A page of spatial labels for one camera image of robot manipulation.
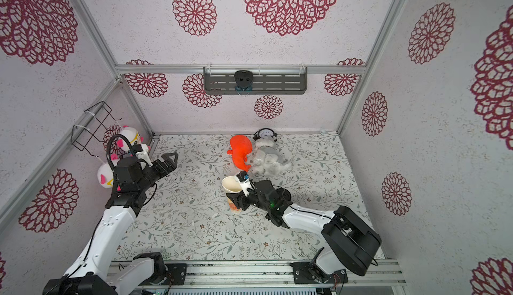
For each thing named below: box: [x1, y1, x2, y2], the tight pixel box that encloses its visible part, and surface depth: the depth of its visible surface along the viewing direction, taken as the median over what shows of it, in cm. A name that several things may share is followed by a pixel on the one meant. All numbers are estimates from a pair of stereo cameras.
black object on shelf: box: [233, 69, 254, 93], surface depth 91 cm
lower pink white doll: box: [97, 162, 115, 189], surface depth 80 cm
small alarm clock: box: [252, 128, 278, 142], surface depth 120 cm
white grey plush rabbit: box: [247, 136, 292, 179], surface depth 100 cm
